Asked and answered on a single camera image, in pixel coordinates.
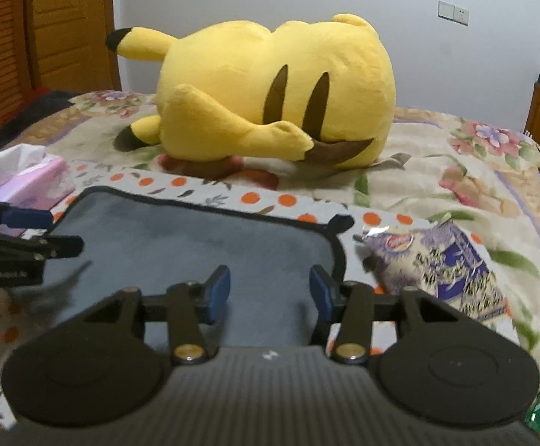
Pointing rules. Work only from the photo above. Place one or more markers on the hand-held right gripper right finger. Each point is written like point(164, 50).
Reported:
point(320, 289)

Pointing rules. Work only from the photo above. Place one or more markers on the dark cloth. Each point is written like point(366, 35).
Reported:
point(42, 102)

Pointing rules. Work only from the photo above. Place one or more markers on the white wall switch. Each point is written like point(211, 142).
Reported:
point(445, 10)

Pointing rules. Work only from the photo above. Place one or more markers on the pink tissue pack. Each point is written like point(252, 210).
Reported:
point(37, 183)

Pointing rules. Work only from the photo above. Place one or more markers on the grey towel with black edge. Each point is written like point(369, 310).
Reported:
point(181, 237)

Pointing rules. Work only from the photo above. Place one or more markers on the white wall socket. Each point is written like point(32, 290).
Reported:
point(461, 15)

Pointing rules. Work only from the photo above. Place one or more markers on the purple snack packet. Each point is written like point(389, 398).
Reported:
point(442, 265)

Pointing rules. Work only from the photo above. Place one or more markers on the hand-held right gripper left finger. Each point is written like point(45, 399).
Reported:
point(220, 289)

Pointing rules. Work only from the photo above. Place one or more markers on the yellow plush toy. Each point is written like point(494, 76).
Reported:
point(251, 97)

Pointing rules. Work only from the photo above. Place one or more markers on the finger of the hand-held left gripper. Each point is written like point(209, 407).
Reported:
point(61, 245)
point(26, 218)

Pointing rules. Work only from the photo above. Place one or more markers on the white cloth with orange dots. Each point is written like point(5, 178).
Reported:
point(293, 200)

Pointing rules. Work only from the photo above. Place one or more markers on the floral blanket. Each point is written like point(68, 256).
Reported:
point(465, 186)

